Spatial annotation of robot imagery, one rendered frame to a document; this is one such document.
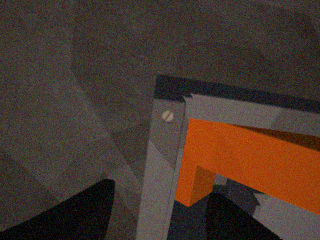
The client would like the orange block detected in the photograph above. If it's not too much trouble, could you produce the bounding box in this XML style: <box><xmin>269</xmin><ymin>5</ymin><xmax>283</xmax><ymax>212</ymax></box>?
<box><xmin>173</xmin><ymin>117</ymin><xmax>320</xmax><ymax>216</ymax></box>

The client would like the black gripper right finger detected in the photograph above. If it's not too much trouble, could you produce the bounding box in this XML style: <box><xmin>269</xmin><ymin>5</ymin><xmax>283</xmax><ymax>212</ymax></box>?
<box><xmin>205</xmin><ymin>193</ymin><xmax>283</xmax><ymax>240</ymax></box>

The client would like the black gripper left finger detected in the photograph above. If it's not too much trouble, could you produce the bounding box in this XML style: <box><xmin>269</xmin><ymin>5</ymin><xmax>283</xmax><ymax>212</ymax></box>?
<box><xmin>0</xmin><ymin>179</ymin><xmax>116</xmax><ymax>240</ymax></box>

